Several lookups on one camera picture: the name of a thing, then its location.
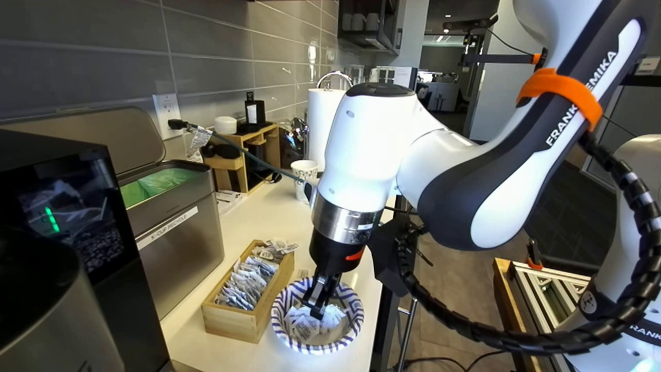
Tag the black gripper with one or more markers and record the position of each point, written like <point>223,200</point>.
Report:
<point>333,258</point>

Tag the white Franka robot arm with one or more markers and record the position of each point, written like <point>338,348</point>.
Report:
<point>385,144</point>

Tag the packet pile in plate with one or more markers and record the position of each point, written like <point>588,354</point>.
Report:
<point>303,326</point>

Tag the blue patterned white paper plate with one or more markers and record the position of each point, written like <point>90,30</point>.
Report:
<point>348,323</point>

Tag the packet pile in wooden box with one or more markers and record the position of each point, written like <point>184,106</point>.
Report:
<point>248,280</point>

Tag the rectangular wooden box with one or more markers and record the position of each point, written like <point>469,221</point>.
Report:
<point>239,323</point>

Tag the white patterned paper cup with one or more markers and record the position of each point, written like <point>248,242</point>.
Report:
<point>303,178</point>

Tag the printed paper leaflet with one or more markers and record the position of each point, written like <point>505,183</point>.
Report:
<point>228,196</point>

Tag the wooden countertop rack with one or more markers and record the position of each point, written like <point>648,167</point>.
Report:
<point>239,161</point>

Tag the white paper towel roll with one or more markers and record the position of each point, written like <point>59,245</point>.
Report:
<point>323,126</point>

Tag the small white jar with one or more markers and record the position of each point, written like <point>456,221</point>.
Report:
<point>226,124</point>

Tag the dark bottle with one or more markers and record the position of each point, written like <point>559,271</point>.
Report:
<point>255,109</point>

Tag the black coffee machine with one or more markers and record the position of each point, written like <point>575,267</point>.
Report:
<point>75,212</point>

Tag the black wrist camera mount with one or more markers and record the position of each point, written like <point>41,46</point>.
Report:
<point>393,255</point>

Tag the aluminium frame cart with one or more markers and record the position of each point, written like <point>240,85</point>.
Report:
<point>543,295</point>

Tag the white wall outlet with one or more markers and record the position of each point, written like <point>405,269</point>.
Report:
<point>166,109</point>

